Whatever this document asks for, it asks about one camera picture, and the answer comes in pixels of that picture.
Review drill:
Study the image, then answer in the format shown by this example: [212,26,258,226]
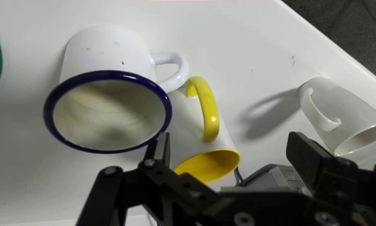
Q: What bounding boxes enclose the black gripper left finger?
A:
[74,132,235,226]

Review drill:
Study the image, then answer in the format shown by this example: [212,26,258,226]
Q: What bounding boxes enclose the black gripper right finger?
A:
[285,130,376,226]

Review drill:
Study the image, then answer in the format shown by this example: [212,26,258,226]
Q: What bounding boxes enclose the yellow cup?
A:
[165,75,242,186]

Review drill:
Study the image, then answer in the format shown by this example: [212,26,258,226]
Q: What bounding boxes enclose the plain white mug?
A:
[297,75,376,157]

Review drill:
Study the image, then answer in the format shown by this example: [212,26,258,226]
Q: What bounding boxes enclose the white enamel mug blue rim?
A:
[41,22,191,154]

